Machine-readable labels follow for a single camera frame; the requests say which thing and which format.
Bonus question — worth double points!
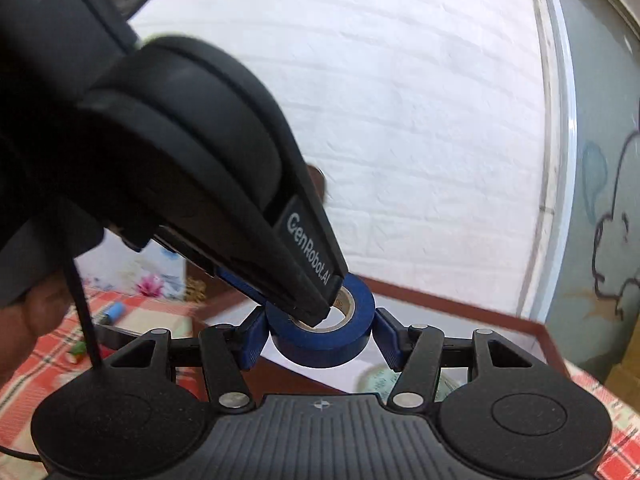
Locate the small blue cylinder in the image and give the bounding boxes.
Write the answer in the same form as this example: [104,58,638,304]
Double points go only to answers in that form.
[101,302,129,324]

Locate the brown cardboard box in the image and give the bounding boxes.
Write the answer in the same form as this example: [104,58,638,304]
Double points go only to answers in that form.
[190,275,572,411]

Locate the plain cardboard carton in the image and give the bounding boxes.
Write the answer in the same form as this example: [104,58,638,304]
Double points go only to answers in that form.
[604,347,640,398]

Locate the blue-capped bottle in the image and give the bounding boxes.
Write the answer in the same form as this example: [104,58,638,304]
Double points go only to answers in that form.
[266,273,377,372]

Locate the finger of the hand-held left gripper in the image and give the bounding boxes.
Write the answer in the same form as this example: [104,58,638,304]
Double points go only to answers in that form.
[151,226,267,307]
[215,165,349,329]

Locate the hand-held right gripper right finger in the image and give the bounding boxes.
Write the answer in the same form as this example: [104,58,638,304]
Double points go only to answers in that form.
[374,306,537,409]

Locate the black cable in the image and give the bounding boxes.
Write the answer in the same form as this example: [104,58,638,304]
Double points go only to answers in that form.
[0,252,107,462]

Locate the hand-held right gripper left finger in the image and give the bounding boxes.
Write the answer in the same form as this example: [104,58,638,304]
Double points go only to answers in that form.
[107,306,269,409]

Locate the red plaid tablecloth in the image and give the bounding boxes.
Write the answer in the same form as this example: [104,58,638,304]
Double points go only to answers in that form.
[0,285,640,480]

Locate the small green object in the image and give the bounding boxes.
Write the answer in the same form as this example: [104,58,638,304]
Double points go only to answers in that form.
[66,341,90,367]

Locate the floral plastic bag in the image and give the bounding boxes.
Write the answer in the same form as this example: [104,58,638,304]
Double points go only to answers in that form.
[77,237,187,303]

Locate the white door frame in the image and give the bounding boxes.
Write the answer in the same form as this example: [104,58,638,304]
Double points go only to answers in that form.
[515,0,578,323]

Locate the grey cartoon panel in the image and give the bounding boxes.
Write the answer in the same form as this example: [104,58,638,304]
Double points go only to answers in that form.
[542,0,640,376]

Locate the person's left hand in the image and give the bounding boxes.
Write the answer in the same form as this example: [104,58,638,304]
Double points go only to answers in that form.
[0,280,77,386]

